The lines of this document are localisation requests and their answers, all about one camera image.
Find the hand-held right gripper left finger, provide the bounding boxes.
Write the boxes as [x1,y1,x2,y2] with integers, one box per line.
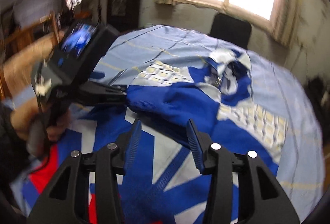
[27,118,142,224]

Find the light blue bed sheet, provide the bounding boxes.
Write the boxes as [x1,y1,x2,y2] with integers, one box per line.
[8,24,326,224]

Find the wooden furniture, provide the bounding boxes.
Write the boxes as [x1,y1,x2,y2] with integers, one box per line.
[0,14,65,101]

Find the blue white red jacket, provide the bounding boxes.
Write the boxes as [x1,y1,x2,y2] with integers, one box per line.
[22,49,289,224]

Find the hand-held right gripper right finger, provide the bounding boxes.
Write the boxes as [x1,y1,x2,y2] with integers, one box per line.
[187,119,301,224]

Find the person's left hand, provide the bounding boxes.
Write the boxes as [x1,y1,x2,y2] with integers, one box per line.
[12,100,71,142]

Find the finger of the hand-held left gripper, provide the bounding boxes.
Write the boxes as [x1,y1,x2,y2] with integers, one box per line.
[77,95,127,109]
[79,84,127,97]

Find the black chair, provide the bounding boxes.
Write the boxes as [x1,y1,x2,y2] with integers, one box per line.
[207,13,252,50]

